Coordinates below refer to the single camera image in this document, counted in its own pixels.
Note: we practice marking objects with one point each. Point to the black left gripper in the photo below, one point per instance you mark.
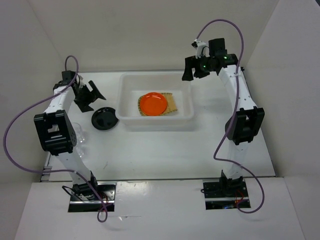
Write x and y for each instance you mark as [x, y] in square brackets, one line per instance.
[92, 96]

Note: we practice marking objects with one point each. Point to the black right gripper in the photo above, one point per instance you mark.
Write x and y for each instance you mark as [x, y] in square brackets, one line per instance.
[190, 62]

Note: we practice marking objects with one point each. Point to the woven bamboo tray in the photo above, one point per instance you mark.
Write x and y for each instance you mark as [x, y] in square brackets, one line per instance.
[171, 104]

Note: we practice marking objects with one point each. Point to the orange plastic plate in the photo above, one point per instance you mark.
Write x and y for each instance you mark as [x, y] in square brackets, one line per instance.
[153, 104]

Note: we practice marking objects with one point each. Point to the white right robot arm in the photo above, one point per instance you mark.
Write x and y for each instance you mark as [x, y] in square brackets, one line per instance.
[246, 119]

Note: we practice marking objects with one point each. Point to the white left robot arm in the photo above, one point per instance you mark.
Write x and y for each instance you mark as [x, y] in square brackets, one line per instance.
[57, 135]

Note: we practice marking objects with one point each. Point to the black round plate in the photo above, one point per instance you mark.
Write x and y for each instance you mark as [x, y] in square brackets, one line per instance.
[104, 119]

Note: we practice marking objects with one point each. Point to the clear plastic cup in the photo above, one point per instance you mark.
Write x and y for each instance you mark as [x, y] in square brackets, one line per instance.
[80, 134]
[80, 150]

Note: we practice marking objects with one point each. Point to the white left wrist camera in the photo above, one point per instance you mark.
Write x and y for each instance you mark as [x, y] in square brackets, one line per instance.
[80, 81]

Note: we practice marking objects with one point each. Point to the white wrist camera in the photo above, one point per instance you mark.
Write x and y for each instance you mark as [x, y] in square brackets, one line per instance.
[199, 48]
[80, 81]

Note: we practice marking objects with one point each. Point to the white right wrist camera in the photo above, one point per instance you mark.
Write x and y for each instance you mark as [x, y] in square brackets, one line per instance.
[199, 48]

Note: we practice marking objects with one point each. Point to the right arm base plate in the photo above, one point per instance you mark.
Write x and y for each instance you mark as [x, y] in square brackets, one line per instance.
[218, 197]

